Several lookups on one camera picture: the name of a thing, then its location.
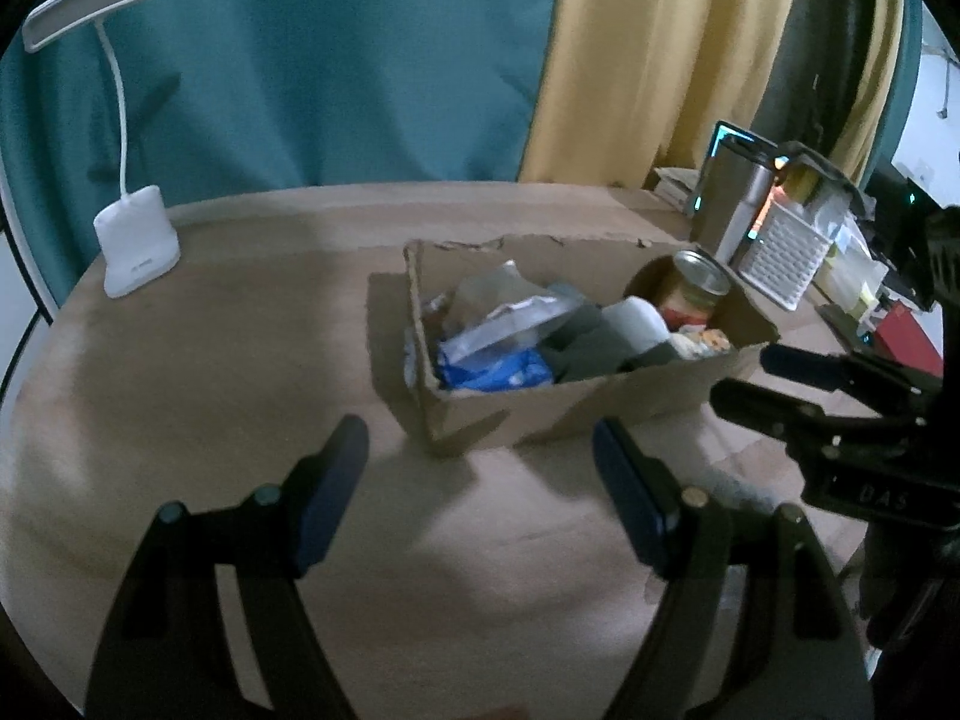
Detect cartoon tissue pack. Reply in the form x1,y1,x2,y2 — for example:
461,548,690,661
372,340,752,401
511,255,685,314
669,325,736,361

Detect orange tin can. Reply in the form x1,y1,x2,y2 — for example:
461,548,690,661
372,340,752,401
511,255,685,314
654,249,732,332

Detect white sock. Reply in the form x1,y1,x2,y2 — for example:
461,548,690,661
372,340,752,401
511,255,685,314
601,296,670,355

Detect grey sock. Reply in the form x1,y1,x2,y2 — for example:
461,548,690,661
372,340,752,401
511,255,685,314
537,301,680,383

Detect blue tissue pack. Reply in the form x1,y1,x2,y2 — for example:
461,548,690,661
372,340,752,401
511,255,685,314
438,349,553,394

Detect clear zip bag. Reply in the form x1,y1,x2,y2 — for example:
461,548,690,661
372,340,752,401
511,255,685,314
438,260,586,369

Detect yellow sticky notes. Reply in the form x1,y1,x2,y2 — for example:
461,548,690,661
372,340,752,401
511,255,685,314
835,265,889,322

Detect red box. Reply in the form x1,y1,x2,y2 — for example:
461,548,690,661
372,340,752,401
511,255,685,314
874,302,944,377

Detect clear plastic bag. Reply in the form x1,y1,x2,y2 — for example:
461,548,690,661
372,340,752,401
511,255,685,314
812,197,889,310

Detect white plastic basket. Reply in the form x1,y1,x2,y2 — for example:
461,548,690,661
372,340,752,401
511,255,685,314
737,203,830,310

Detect brown cardboard box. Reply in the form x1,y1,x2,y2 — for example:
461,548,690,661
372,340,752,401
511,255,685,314
366,236,779,457

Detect steel travel mug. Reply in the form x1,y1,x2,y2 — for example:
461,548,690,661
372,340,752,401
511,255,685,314
692,135,776,265

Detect dark grey cloth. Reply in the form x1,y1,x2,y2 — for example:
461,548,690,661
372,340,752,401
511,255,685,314
778,140,875,220

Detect white desk lamp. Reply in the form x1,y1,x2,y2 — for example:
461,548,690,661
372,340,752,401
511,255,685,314
21,0,181,299

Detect yellow curtain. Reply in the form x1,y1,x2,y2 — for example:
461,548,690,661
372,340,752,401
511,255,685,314
519,0,793,187

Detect teal curtain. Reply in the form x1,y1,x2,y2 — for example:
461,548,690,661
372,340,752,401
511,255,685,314
2,0,555,301

